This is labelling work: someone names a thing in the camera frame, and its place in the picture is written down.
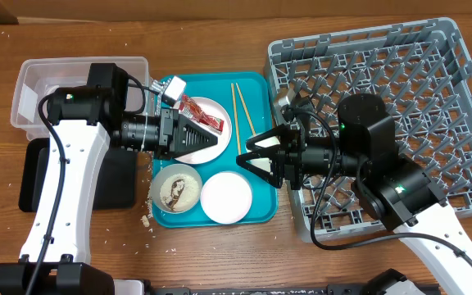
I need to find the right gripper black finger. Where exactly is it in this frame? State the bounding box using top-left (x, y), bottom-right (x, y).
top-left (246, 124), bottom-right (291, 154)
top-left (236, 152), bottom-right (281, 188)

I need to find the red snack wrapper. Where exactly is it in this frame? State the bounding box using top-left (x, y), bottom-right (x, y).
top-left (178, 94), bottom-right (224, 134)

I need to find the grey bowl with rice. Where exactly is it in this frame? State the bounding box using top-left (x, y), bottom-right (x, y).
top-left (148, 164), bottom-right (202, 214)

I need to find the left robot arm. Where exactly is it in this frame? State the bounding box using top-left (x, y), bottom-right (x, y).
top-left (0, 63), bottom-right (218, 294)

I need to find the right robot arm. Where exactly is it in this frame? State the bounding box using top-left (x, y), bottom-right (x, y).
top-left (236, 94), bottom-right (472, 294)

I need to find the grey dishwasher rack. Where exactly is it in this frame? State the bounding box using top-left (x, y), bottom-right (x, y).
top-left (265, 17), bottom-right (472, 218)

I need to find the large white plate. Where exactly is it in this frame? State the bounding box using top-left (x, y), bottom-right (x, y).
top-left (176, 97), bottom-right (233, 165)

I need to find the small pink bowl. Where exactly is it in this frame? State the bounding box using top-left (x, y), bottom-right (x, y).
top-left (200, 171), bottom-right (252, 225)

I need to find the teal plastic tray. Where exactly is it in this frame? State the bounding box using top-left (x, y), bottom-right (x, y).
top-left (152, 71), bottom-right (279, 229)

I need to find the black plastic tray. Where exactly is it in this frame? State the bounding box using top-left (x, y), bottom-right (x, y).
top-left (18, 138), bottom-right (137, 212)

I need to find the clear plastic bin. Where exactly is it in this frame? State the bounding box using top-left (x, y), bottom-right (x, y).
top-left (10, 57), bottom-right (152, 141)

